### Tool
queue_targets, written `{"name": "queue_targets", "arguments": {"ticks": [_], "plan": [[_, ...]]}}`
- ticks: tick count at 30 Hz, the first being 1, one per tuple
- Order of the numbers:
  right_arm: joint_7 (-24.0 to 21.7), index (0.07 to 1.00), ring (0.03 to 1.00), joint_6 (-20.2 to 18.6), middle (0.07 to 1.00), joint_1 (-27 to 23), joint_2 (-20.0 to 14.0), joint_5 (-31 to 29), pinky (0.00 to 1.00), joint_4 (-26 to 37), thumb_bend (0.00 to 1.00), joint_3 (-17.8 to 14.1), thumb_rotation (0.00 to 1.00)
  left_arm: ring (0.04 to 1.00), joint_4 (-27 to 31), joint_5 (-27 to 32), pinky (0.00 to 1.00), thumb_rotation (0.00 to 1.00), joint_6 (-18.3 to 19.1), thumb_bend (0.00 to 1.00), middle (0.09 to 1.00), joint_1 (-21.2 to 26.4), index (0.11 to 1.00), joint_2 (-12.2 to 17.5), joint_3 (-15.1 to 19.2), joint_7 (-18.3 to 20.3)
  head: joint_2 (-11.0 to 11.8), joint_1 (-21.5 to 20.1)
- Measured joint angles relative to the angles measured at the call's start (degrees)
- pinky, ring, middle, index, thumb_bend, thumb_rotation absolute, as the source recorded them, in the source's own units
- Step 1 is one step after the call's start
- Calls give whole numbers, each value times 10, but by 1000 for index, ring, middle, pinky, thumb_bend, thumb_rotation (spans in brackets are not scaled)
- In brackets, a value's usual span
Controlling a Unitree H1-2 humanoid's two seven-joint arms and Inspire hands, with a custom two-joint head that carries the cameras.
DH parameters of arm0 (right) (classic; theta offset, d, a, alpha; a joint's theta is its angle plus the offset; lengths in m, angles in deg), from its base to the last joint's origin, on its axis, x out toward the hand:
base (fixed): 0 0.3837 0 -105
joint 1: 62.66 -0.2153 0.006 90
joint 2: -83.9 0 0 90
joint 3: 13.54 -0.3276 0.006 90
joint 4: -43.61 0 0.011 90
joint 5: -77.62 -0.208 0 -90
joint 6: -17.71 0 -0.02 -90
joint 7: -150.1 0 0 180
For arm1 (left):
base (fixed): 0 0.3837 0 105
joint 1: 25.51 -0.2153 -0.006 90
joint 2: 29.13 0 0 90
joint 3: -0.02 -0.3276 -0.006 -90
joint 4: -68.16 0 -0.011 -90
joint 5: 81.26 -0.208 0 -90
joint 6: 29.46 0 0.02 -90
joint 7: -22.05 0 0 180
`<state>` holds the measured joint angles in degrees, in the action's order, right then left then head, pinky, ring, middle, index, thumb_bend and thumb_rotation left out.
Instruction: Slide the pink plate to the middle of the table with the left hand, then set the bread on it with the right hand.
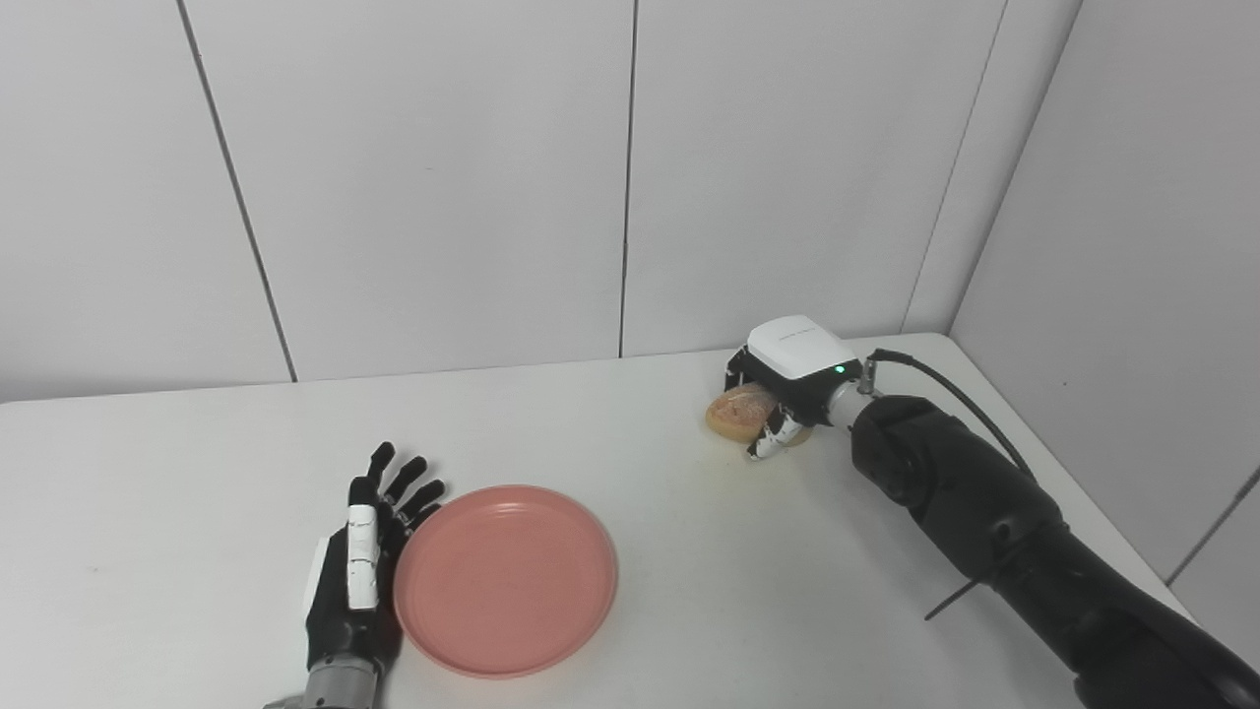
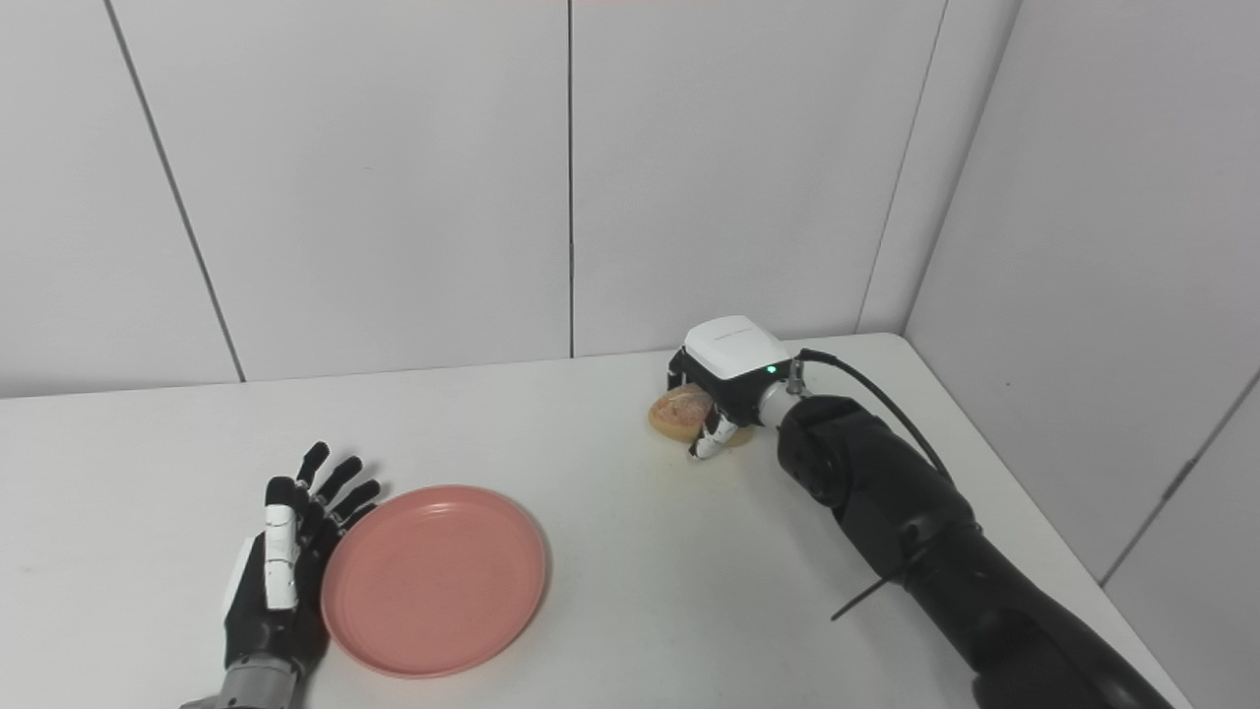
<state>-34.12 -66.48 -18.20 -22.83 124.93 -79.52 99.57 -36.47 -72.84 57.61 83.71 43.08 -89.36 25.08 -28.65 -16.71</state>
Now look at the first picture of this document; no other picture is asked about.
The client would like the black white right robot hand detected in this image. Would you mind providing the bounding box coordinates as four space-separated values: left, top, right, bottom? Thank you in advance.
724 314 860 462

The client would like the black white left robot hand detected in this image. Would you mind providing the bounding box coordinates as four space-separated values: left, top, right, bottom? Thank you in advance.
301 441 447 673

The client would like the golden brown bread roll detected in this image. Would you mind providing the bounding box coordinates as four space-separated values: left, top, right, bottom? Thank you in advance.
704 383 814 448

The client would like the pink round plate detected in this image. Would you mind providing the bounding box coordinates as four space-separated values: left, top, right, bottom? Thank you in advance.
392 483 620 680

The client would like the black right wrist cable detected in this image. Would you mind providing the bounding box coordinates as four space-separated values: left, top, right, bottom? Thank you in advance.
864 348 1036 480

